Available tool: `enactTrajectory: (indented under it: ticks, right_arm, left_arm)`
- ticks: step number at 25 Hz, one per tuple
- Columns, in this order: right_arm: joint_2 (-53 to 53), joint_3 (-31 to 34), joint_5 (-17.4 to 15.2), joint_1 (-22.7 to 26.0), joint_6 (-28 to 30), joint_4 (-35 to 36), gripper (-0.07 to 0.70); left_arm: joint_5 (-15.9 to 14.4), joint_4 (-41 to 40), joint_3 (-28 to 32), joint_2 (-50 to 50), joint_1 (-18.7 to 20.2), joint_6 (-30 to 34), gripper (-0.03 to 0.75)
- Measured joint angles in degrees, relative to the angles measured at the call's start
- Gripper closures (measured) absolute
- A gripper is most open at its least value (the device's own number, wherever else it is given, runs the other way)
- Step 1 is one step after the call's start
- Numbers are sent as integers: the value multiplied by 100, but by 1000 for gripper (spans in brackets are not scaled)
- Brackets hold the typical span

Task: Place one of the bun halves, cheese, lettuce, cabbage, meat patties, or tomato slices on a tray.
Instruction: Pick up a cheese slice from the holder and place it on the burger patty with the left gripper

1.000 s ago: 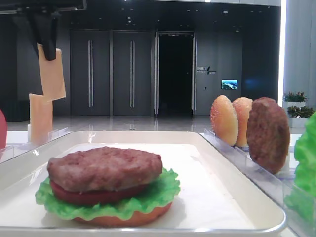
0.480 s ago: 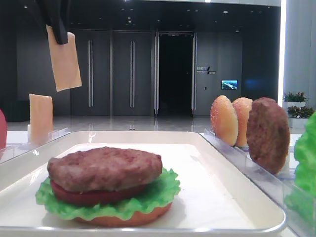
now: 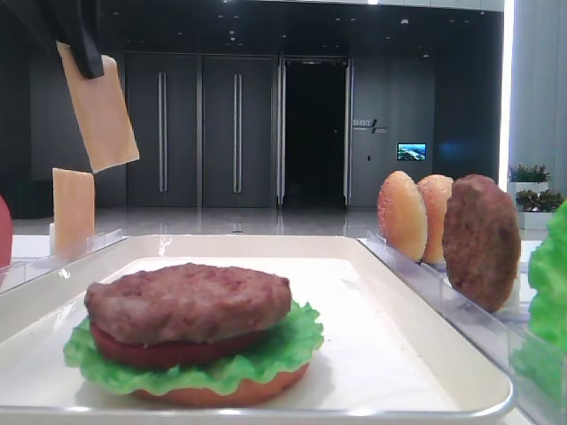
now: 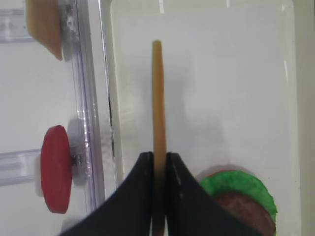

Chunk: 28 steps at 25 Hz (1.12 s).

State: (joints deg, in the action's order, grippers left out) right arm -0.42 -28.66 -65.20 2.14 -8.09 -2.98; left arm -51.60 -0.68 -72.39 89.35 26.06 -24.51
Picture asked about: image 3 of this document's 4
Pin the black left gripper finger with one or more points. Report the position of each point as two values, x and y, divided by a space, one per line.
72 22

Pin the orange cheese slice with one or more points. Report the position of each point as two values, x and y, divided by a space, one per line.
101 112
74 209

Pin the standing orange cheese slice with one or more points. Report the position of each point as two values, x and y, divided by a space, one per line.
74 209

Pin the red tomato slice in holder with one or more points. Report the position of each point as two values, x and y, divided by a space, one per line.
6 234

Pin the cooked meat patty on burger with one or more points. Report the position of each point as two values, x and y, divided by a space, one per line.
190 302

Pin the red tomato slice on burger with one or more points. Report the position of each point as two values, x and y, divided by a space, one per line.
170 354

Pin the green lettuce leaf on burger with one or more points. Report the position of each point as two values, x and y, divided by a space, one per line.
286 347

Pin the standing meat patty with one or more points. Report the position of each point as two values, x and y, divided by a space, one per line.
481 241

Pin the standing green lettuce leaf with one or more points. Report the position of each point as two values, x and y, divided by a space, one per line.
547 283

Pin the dark double door left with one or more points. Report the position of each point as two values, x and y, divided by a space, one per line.
162 106

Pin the dark double door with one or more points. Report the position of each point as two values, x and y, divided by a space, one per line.
237 127
162 106

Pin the dark double door middle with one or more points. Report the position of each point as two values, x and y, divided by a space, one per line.
237 127

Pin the clear acrylic rack left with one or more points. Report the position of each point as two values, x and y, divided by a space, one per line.
32 256

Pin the clear acrylic rack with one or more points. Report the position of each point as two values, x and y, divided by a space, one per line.
32 256
497 335

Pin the open glass doorway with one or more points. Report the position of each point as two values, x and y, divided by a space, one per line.
314 133

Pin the sesame bun front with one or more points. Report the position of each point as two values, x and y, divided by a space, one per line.
402 215

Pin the sesame bun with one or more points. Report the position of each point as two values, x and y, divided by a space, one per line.
435 189
402 215

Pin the sesame bun rear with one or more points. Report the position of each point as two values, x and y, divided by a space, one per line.
435 189

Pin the bottom bun on tray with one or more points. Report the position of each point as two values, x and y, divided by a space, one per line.
248 392

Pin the white metal tray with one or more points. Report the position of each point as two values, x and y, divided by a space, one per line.
387 357

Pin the potted plants in planter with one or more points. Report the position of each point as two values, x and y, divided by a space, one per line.
529 187

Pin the clear acrylic rack right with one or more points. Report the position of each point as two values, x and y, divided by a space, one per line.
497 335

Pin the wall display screen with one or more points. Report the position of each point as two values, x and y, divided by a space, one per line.
411 151

